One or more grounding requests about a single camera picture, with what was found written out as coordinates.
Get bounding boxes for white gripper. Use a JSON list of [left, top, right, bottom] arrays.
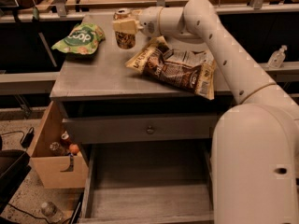
[[112, 7, 163, 37]]

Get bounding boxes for orange soda can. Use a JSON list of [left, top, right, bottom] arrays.
[[113, 8, 135, 49]]

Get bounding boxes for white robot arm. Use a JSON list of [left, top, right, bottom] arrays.
[[113, 0, 299, 224]]

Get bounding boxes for green rice chip bag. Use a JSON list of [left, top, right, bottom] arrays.
[[51, 22, 105, 55]]

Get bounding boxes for brown chip bag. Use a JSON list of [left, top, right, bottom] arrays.
[[125, 36, 216, 100]]

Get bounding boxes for grey cabinet with drawers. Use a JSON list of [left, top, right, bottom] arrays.
[[50, 11, 234, 224]]

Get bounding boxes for orange fruit in box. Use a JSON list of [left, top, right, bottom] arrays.
[[69, 144, 79, 155]]

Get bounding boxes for clear sanitizer bottle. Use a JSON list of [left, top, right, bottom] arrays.
[[267, 45, 287, 68]]

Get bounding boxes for black power adapter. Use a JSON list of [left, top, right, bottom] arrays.
[[21, 127, 35, 148]]

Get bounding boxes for cardboard box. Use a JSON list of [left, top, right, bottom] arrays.
[[28, 102, 88, 189]]

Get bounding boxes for black office chair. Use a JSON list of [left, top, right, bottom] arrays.
[[0, 137, 31, 214]]

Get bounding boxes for clear plastic water bottle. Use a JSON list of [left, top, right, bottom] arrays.
[[41, 202, 64, 223]]

